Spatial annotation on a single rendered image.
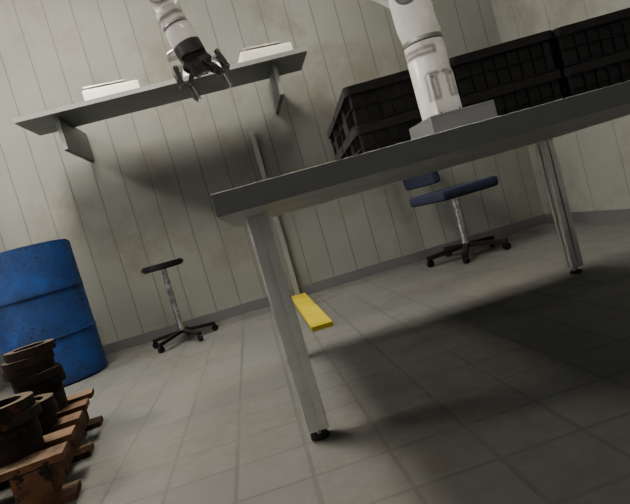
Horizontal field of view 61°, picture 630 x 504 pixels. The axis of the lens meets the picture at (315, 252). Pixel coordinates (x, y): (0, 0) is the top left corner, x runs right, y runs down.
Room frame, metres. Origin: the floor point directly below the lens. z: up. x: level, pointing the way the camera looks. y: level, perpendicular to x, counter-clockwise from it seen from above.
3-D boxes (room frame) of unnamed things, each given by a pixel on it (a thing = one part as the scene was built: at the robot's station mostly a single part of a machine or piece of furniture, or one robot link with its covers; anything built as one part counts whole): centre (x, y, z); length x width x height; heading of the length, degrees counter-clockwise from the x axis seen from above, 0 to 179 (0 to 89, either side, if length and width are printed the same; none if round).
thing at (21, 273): (3.60, 1.88, 0.47); 0.61 x 0.61 x 0.93
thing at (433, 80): (1.26, -0.37, 0.84); 0.09 x 0.09 x 0.17; 10
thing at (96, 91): (3.80, 1.04, 1.78); 0.40 x 0.38 x 0.10; 96
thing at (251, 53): (3.91, -0.02, 1.78); 0.40 x 0.38 x 0.10; 96
